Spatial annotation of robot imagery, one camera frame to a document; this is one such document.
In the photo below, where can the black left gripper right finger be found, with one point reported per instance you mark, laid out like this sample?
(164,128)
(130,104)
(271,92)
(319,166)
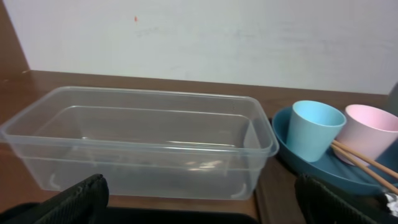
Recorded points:
(323,203)

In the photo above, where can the light blue cup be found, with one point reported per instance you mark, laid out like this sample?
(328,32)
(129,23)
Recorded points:
(312,128)

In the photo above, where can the dark blue plate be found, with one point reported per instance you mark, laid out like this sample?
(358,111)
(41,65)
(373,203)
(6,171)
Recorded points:
(329,168)

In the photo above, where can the clear plastic waste bin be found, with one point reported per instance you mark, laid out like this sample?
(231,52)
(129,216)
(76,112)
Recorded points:
(143,142)

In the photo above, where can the pink cup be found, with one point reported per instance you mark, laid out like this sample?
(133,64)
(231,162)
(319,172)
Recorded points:
(368,130)

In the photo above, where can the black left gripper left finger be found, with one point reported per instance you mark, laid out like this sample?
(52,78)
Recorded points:
(81,203)

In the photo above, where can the wooden chopstick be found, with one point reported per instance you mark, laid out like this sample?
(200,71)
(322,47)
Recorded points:
(363,158)
(360,168)

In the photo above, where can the white tissue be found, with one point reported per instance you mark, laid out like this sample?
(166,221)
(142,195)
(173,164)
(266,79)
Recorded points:
(392,203)

